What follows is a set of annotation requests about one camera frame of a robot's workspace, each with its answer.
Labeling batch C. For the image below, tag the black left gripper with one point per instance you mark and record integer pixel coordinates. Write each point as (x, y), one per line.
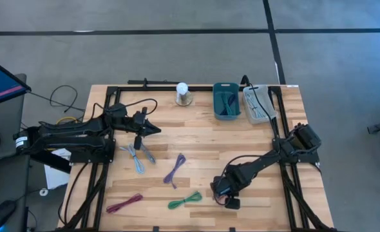
(139, 122)

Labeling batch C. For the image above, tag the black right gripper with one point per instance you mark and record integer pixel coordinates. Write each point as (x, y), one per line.
(227, 185)

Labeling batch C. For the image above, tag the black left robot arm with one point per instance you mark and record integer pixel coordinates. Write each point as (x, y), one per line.
(67, 129)

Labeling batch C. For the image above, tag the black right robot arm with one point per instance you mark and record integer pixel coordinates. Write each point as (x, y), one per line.
(267, 159)

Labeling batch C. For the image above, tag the teal plastic bin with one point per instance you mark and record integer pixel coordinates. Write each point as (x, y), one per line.
(218, 109)

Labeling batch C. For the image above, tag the grey plastic bin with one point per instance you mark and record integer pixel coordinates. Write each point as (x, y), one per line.
(269, 96)

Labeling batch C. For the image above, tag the black diagonal bar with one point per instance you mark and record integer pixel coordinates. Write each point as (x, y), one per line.
(48, 160)

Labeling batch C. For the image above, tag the white paper sheet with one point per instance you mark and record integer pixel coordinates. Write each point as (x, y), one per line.
(53, 177)

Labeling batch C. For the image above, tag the small white tape roll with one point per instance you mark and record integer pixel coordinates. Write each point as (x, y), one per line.
(40, 192)

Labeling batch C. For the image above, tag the grey desk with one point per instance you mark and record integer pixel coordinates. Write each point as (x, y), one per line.
(6, 135)

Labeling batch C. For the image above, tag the computer monitor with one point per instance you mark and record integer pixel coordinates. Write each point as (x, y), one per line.
(0, 83)

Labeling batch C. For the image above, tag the black computer mouse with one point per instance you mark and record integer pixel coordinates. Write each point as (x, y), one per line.
(0, 214)

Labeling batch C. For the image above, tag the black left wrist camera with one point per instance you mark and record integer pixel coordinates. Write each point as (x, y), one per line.
(138, 142)

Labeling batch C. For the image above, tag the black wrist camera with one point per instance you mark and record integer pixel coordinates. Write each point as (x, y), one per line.
(138, 142)
(232, 203)

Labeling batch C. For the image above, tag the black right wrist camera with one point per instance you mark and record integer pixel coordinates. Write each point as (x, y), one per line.
(232, 203)

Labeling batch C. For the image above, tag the black aluminium table frame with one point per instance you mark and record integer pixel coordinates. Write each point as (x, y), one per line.
(203, 88)

